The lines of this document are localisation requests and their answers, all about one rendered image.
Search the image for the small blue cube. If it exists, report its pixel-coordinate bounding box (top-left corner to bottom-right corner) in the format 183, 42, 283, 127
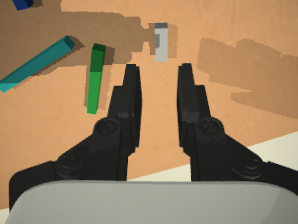
12, 0, 34, 11

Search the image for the green rod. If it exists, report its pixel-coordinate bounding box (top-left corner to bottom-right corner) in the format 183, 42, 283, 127
87, 43, 106, 115

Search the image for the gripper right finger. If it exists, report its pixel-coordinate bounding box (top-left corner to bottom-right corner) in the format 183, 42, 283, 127
176, 63, 298, 196

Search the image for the grey rod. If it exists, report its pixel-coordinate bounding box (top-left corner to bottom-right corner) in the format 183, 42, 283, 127
155, 23, 168, 62

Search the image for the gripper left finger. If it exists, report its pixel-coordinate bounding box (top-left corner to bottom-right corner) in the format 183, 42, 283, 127
9, 64, 142, 213

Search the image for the turquoise rod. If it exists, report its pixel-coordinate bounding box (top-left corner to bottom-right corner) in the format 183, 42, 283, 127
0, 35, 75, 93

